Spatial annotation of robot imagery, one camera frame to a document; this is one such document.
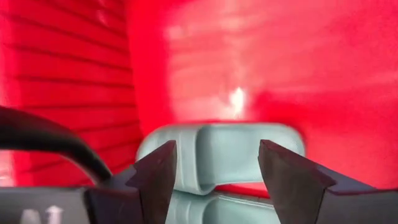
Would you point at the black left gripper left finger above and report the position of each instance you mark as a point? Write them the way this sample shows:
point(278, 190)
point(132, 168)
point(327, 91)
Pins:
point(149, 186)

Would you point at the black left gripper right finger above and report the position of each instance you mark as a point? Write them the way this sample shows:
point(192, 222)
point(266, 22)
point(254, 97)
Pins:
point(295, 193)

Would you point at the teal rubber slide sandal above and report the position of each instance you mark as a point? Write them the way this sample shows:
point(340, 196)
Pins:
point(230, 155)

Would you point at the red plastic bin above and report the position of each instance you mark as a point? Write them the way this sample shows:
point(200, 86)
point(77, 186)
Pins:
point(280, 62)

